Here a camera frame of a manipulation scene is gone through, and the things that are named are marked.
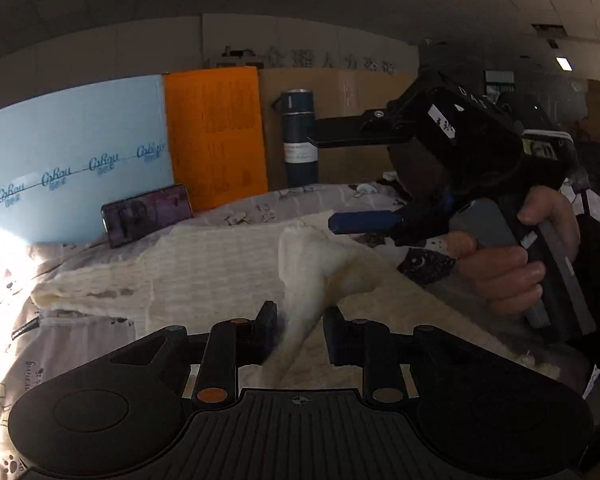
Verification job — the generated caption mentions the cartoon printed bedsheet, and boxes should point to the cartoon printed bedsheet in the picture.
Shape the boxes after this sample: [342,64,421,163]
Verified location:
[0,180,600,480]

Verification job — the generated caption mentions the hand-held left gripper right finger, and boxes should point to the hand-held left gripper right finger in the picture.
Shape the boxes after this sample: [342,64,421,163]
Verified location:
[323,306,486,405]

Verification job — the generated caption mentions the black smartphone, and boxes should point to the black smartphone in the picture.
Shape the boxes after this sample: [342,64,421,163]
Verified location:
[101,183,193,248]

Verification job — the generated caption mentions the brown cardboard box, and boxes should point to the brown cardboard box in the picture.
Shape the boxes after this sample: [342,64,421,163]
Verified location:
[257,67,421,192]

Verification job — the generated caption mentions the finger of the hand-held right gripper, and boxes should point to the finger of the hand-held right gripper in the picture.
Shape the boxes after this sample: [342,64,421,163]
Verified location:
[328,199,452,247]
[307,107,417,150]

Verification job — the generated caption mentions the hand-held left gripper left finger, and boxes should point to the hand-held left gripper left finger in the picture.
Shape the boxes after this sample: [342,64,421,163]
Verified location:
[111,301,279,407]

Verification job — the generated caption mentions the grey metal cabinet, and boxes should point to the grey metal cabinet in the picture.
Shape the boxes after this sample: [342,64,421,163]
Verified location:
[216,46,262,68]

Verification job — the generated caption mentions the person's right hand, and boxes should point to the person's right hand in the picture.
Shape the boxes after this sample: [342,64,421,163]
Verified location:
[447,186,581,317]

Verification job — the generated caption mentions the dark blue vacuum bottle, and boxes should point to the dark blue vacuum bottle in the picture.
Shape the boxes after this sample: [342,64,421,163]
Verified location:
[272,89,320,187]

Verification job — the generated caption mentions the cream knitted sweater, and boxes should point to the cream knitted sweater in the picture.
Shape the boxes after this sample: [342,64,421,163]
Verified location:
[30,208,562,392]

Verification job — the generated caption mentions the grey wall lettering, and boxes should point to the grey wall lettering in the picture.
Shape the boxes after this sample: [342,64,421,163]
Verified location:
[260,46,398,74]

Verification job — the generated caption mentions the orange cardboard box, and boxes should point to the orange cardboard box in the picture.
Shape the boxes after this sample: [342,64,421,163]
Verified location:
[164,66,269,212]

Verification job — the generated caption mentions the large light blue cardboard box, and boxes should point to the large light blue cardboard box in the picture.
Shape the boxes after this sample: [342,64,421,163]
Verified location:
[0,74,175,243]

